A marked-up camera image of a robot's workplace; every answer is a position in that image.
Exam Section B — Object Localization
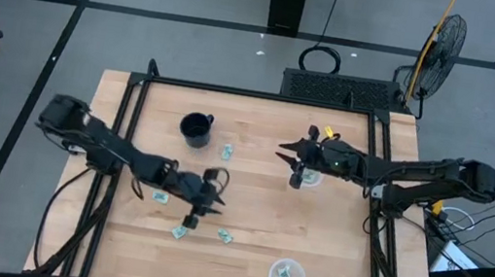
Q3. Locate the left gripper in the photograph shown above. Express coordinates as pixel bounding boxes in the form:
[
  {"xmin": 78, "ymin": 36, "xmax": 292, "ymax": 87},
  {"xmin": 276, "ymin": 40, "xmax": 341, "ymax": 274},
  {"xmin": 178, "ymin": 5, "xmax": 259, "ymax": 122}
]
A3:
[{"xmin": 164, "ymin": 162, "xmax": 231, "ymax": 235}]

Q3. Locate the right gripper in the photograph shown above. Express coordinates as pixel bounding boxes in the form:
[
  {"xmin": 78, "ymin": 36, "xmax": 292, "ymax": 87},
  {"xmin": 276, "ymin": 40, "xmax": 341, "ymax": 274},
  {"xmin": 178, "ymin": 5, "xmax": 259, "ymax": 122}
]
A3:
[{"xmin": 269, "ymin": 120, "xmax": 372, "ymax": 200}]

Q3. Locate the black vented computer case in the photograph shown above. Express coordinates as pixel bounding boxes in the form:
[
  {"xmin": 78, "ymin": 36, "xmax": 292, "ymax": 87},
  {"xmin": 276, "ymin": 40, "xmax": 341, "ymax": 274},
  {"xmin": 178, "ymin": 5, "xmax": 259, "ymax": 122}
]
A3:
[{"xmin": 278, "ymin": 64, "xmax": 409, "ymax": 117}]

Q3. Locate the black mug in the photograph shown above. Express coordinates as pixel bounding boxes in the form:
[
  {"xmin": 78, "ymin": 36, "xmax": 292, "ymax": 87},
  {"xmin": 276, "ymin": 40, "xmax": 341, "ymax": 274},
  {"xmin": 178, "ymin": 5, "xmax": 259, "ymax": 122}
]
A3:
[{"xmin": 176, "ymin": 108, "xmax": 217, "ymax": 152}]

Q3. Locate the yellow connector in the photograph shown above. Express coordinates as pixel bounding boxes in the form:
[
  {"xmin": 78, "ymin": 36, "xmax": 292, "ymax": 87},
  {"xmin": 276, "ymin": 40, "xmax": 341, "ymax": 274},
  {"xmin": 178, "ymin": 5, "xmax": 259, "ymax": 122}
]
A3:
[{"xmin": 429, "ymin": 198, "xmax": 445, "ymax": 218}]

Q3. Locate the black floor fan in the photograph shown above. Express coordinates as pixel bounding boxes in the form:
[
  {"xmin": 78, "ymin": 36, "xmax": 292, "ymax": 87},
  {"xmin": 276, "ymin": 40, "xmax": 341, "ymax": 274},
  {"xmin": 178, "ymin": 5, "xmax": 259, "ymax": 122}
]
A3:
[{"xmin": 405, "ymin": 8, "xmax": 472, "ymax": 110}]

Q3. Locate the yellow cable tag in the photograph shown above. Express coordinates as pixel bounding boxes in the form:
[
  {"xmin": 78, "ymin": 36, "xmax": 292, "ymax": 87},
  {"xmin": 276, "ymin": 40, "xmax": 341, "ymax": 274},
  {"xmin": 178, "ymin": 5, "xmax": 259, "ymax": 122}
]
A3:
[{"xmin": 322, "ymin": 124, "xmax": 342, "ymax": 142}]

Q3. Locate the black table frame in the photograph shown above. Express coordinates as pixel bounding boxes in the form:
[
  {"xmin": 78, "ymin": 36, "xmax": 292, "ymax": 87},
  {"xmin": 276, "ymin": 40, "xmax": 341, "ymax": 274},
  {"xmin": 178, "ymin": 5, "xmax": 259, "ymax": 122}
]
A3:
[{"xmin": 29, "ymin": 46, "xmax": 468, "ymax": 277}]

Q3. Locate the black coiled cable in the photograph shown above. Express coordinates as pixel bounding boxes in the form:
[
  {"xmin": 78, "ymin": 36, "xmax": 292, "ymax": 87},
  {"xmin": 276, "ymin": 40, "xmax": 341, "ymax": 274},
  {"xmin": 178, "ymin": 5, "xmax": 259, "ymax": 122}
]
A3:
[{"xmin": 296, "ymin": 0, "xmax": 352, "ymax": 78}]

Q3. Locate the black looped cable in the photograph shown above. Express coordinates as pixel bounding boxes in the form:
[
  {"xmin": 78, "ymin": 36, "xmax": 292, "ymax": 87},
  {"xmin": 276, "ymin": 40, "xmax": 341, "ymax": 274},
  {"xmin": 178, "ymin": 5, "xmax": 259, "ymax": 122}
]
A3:
[{"xmin": 389, "ymin": 61, "xmax": 418, "ymax": 103}]

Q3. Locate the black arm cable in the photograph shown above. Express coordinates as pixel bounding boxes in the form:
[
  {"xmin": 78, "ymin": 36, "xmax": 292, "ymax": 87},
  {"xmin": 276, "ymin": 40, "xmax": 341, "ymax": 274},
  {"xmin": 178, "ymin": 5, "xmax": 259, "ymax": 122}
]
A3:
[{"xmin": 29, "ymin": 159, "xmax": 94, "ymax": 277}]

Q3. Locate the yellow hanging hose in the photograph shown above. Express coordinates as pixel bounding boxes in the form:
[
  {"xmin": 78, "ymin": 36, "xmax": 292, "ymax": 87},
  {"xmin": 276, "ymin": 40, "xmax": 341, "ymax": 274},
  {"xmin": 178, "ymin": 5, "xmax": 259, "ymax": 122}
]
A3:
[{"xmin": 403, "ymin": 0, "xmax": 460, "ymax": 108}]

